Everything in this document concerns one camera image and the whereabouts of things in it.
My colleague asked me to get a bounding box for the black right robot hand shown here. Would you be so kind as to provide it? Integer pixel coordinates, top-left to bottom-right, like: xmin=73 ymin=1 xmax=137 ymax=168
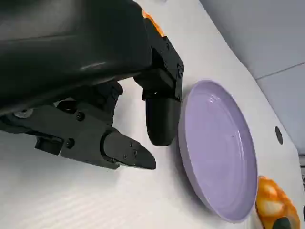
xmin=273 ymin=216 xmax=292 ymax=229

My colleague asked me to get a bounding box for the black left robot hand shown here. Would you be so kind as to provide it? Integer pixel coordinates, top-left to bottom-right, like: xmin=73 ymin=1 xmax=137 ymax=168
xmin=0 ymin=0 xmax=185 ymax=171

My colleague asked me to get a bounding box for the orange and white toy bread roll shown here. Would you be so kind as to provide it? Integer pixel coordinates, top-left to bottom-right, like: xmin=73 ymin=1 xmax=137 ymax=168
xmin=254 ymin=175 xmax=301 ymax=229
xmin=142 ymin=7 xmax=165 ymax=38

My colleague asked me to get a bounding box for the black round table grommet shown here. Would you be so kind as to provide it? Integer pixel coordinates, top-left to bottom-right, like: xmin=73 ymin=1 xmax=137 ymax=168
xmin=274 ymin=125 xmax=284 ymax=145

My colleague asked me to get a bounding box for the lilac plate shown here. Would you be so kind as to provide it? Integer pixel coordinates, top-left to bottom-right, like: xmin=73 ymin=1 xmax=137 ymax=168
xmin=178 ymin=80 xmax=259 ymax=224

